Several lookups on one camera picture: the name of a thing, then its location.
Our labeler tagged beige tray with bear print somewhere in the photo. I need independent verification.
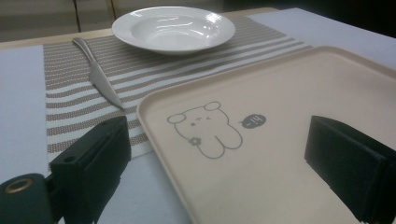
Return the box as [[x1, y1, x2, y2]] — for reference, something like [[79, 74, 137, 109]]
[[136, 45, 396, 224]]

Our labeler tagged white deep plate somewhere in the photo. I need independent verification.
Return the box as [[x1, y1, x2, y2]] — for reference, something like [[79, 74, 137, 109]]
[[111, 6, 236, 56]]

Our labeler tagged silver table knife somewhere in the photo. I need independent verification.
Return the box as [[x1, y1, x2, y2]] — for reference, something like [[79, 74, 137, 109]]
[[72, 37, 125, 110]]

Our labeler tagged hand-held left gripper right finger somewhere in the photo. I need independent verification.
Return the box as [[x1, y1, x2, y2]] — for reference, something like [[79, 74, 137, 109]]
[[304, 115, 396, 224]]

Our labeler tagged striped woven placemat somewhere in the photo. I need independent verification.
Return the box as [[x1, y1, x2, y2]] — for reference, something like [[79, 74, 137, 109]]
[[42, 15, 314, 164]]

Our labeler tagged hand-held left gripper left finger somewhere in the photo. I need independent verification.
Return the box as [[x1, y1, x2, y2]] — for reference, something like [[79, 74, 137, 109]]
[[49, 115, 132, 224]]

